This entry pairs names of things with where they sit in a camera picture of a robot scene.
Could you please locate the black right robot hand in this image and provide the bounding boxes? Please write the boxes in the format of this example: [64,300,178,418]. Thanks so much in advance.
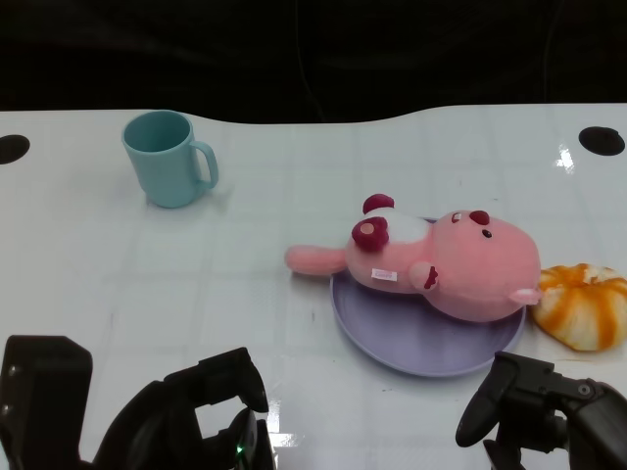
[455,351,627,470]

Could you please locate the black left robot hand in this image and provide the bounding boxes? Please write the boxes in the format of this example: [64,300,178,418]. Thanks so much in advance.
[0,335,273,470]

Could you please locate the pink plush beaver doll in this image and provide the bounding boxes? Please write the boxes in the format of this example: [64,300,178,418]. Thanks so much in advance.
[285,193,544,324]

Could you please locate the lavender plastic plate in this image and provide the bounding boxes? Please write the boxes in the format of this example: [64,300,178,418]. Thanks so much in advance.
[330,217,528,378]

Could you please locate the orange and white bun toy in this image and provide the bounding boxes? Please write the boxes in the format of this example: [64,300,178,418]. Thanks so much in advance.
[531,262,627,353]

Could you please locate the teal plastic mug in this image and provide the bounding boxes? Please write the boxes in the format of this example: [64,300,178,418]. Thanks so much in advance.
[121,110,219,210]

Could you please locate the black round table grommet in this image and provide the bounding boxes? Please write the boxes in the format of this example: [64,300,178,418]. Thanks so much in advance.
[577,125,626,157]
[0,135,31,166]

